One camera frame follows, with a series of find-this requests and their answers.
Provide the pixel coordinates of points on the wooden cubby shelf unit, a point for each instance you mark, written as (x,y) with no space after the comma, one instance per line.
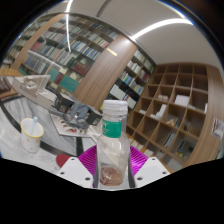
(176,116)

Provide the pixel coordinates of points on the dark brown site model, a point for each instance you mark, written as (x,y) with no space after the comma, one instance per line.
(4,85)

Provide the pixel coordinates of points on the black and grey building model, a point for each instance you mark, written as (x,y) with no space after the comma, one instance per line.
(63,101)

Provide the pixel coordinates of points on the dark recessed ceiling track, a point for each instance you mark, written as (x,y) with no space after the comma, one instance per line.
(104,8)

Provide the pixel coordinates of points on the flat round red coaster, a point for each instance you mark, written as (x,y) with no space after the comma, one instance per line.
(62,160)

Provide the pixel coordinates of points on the linear ceiling light strip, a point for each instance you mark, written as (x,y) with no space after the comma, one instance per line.
(160,26)

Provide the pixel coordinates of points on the dark-framed bookshelf with books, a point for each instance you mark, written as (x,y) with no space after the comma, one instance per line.
(130,80)

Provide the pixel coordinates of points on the white cup with yellow rim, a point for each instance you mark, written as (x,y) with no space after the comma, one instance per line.
(30,143)

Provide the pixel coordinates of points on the white stepped building model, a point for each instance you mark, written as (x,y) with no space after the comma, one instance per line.
(33,90)

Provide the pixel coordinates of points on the small gold wall sign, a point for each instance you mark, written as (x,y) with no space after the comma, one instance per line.
(111,52)

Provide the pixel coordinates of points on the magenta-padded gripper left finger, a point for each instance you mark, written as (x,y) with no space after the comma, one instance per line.
(75,170)

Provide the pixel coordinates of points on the pale blue spoon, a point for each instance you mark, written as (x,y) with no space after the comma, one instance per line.
(34,122)

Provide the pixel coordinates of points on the wide wooden bookshelf with books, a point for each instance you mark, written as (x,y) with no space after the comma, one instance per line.
(66,56)

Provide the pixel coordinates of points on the narrow wooden bookshelf with books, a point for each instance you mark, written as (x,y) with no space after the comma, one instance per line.
(15,46)

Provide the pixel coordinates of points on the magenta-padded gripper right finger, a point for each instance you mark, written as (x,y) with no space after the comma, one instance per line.
(150,170)

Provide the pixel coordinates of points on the clear bottle with green label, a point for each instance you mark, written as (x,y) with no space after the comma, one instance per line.
(112,150)

